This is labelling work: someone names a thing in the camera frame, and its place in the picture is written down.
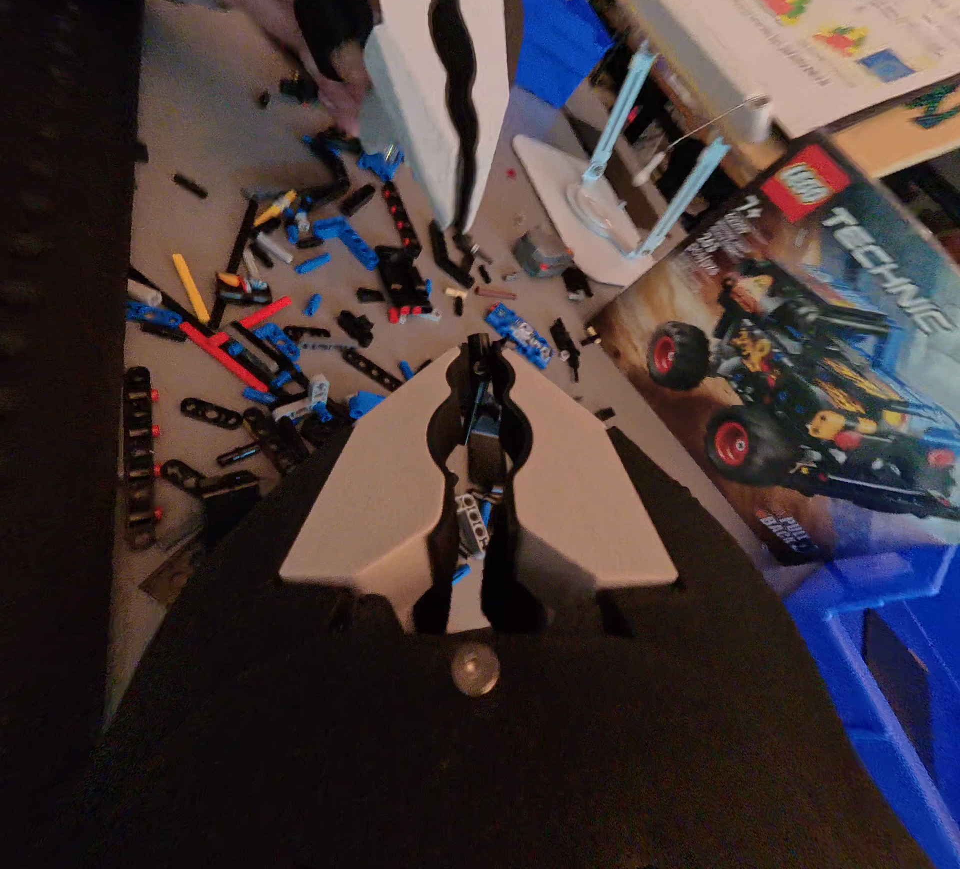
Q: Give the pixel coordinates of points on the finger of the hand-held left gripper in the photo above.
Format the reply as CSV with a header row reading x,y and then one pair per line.
x,y
489,44
402,74

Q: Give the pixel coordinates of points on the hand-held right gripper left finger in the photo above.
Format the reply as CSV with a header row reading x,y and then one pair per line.
x,y
360,509

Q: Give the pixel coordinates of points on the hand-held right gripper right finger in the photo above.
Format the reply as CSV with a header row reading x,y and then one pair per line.
x,y
588,509

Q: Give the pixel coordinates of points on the small black toy assembly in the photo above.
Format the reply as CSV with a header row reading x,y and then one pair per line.
x,y
480,412

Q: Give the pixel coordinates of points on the grey toy motor block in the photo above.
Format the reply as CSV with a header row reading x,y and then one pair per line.
x,y
543,256

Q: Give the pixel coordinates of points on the grey desk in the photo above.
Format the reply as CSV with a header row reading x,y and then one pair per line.
x,y
195,104

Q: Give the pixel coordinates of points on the blue bin with white tag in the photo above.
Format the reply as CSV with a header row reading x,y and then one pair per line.
x,y
563,14

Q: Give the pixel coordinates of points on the short dark toy beam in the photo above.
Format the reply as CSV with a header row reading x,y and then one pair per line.
x,y
210,412

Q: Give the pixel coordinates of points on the blue printed toy panel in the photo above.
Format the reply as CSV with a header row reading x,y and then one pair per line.
x,y
519,337

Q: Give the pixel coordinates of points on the red toy axle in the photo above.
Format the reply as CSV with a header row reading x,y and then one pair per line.
x,y
233,344

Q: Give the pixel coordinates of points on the pile of toy building pieces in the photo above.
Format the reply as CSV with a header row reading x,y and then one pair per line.
x,y
338,299

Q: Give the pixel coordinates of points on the black beam with red pins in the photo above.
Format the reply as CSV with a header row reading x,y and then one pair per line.
x,y
140,457

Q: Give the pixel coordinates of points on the toy truck set box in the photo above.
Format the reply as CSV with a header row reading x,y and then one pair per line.
x,y
795,359

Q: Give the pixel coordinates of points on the yellow toy axle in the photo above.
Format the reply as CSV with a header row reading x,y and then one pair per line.
x,y
191,287

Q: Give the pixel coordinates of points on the blue toy beam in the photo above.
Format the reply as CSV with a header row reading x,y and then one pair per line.
x,y
153,316

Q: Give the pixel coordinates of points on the black dotted mat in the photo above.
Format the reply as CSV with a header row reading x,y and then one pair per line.
x,y
60,359

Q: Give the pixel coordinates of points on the plain blue plastic bin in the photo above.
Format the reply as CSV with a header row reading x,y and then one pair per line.
x,y
885,719

